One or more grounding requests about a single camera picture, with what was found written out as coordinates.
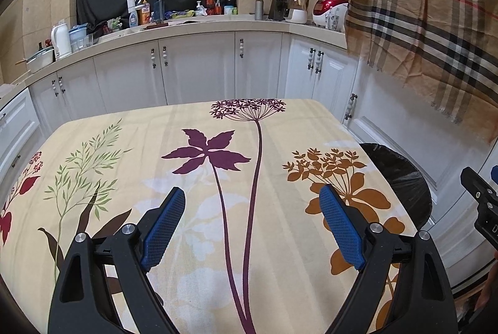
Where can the white pot with lid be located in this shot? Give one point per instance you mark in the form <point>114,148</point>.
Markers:
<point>41,60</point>

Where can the red white rice cooker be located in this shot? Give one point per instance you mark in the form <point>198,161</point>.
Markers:
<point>328,13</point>

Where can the grey thermos bottle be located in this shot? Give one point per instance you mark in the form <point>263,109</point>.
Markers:
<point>259,9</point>

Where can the black knife block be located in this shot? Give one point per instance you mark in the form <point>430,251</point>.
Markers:
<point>277,9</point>

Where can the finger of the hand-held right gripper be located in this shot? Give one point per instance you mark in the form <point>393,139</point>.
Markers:
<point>494,171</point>
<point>476,186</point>

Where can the white pump bottle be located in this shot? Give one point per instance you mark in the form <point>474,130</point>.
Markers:
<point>201,10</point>

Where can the drinking glass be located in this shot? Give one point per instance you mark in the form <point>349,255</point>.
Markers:
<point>89,40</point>

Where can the white blender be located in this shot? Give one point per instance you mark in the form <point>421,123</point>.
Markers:
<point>296,11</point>

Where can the white base cabinets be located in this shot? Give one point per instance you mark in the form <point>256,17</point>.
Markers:
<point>194,65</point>

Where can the floral printed tablecloth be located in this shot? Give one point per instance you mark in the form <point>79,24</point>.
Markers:
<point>136,147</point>

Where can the dark sauce bottle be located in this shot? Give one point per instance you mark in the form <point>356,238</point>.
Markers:
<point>210,3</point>

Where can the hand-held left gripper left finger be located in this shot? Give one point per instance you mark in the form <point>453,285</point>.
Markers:
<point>163,231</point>

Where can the white electric kettle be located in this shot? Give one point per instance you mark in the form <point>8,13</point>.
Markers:
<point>61,42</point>

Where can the beige plaid cloth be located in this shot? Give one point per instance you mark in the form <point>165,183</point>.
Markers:
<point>420,7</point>

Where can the white blue detergent bottle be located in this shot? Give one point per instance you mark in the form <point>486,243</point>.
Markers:
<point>132,15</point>

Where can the orange label bottle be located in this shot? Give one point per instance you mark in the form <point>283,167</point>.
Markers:
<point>144,15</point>

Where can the clear filter pitcher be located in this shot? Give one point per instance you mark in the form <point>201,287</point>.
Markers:
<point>77,38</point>

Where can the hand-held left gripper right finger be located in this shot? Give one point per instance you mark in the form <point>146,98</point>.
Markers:
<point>342,229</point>

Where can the bin with black liner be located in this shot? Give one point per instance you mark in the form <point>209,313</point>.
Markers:
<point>397,178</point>

